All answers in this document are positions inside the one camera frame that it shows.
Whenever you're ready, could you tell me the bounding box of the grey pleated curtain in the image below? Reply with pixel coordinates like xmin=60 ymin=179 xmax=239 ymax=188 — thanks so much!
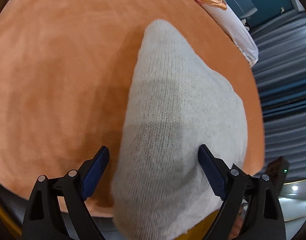
xmin=250 ymin=10 xmax=306 ymax=181

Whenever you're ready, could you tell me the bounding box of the orange plush bed blanket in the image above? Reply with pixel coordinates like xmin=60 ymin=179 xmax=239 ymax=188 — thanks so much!
xmin=0 ymin=0 xmax=264 ymax=217

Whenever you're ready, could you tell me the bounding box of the white pillow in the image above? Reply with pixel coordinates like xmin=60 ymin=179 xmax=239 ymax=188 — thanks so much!
xmin=202 ymin=4 xmax=259 ymax=67

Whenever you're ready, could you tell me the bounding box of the yellow garment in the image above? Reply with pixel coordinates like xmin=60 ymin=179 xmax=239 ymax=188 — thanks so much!
xmin=175 ymin=210 xmax=218 ymax=240

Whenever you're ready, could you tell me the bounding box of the cream knit sweater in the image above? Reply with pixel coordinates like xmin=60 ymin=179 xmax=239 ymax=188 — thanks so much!
xmin=111 ymin=20 xmax=248 ymax=239

